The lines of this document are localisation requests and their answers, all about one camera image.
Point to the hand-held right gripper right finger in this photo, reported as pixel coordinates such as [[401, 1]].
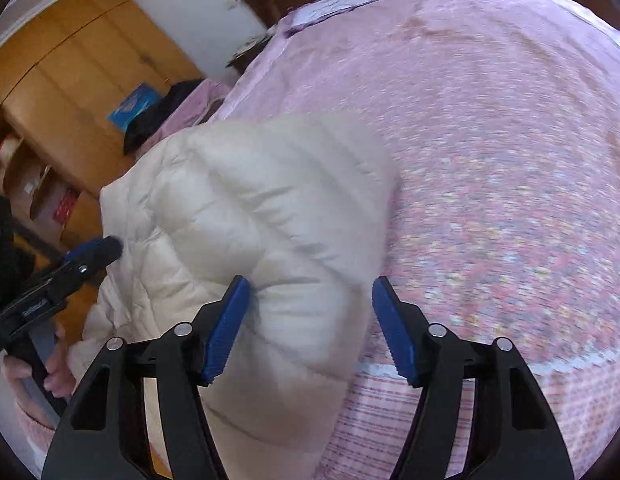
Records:
[[394, 330]]

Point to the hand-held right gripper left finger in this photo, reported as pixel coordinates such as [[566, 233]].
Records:
[[225, 330]]

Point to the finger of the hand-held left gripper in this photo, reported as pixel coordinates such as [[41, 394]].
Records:
[[95, 250]]

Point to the beige down jacket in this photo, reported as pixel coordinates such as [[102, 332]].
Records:
[[240, 210]]

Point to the person's left hand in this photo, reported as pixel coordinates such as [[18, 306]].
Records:
[[60, 370]]

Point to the small red box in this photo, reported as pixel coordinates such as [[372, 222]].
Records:
[[65, 207]]

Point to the cardboard box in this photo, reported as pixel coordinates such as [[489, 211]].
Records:
[[30, 185]]

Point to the blue box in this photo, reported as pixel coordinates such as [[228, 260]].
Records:
[[132, 107]]

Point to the dark cloth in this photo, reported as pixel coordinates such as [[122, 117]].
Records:
[[155, 110]]

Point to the pink patterned cloth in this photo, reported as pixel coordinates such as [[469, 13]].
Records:
[[200, 102]]

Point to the light wooden wardrobe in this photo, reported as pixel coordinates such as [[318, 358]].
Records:
[[80, 60]]

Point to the pink floral bedspread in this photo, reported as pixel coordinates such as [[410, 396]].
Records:
[[489, 160]]

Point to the dark wooden nightstand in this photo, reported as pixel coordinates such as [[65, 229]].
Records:
[[250, 55]]

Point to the white pillow with purple frill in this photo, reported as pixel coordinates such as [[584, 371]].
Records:
[[340, 2]]

